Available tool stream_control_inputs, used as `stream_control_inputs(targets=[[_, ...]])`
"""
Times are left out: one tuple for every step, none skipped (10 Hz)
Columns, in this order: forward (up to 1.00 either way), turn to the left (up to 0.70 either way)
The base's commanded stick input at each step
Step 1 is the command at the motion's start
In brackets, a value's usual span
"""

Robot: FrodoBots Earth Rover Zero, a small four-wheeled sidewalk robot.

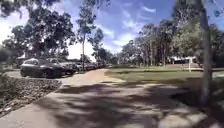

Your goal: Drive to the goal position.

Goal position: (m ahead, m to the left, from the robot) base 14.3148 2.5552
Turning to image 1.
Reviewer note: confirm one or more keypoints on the small tree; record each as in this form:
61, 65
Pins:
100, 50

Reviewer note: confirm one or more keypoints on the row of parked cars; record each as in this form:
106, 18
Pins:
90, 66

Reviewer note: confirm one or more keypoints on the grass field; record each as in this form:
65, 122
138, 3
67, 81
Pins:
150, 75

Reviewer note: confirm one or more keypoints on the tall thin tree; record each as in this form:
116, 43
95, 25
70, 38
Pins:
83, 33

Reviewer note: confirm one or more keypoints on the parked car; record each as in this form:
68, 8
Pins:
69, 67

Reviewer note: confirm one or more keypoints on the paved footpath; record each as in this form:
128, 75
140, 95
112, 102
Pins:
100, 106

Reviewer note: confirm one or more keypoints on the wood of tall trees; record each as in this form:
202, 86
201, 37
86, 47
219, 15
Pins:
156, 46

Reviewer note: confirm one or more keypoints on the low pale building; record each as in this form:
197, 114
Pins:
183, 60

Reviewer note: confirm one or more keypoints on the dark car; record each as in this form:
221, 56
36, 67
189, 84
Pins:
40, 68

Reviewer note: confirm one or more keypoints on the big spreading tree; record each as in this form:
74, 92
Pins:
43, 33

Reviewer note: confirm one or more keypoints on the mulch bed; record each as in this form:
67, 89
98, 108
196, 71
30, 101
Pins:
23, 91

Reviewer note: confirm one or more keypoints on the slim grey-trunk tree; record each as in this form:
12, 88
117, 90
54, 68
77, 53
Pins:
205, 50

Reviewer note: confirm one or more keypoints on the grey asphalt car park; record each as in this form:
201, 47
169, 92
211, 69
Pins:
10, 73

